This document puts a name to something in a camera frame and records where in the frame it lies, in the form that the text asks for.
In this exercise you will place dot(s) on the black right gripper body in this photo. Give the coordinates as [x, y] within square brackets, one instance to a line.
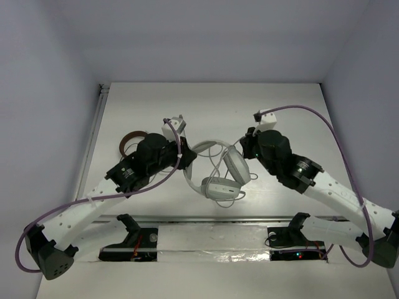
[251, 147]

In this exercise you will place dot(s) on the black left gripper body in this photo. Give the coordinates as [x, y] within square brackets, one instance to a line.
[188, 152]

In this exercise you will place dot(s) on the white over-ear headphones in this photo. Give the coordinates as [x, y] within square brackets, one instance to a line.
[228, 176]

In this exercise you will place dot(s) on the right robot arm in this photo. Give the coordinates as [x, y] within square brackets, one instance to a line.
[368, 227]

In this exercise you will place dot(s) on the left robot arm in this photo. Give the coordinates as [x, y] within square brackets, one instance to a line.
[55, 243]

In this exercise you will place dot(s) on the brown over-ear headphones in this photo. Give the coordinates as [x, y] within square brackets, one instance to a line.
[127, 138]

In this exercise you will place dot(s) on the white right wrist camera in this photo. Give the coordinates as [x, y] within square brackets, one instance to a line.
[265, 120]

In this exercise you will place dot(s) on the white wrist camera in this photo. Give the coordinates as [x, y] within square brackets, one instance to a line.
[177, 124]
[265, 120]

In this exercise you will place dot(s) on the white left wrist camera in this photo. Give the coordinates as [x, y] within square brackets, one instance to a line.
[177, 124]

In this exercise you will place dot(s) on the aluminium rail front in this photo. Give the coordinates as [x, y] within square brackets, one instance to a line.
[204, 219]

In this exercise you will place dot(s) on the aluminium rail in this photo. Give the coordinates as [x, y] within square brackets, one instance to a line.
[204, 219]
[93, 133]

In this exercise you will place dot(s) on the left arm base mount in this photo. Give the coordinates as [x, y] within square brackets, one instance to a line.
[139, 244]

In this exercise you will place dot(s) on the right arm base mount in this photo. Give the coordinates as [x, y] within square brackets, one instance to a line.
[287, 243]

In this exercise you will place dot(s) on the aluminium rail left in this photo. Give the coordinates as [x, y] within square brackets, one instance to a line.
[93, 133]

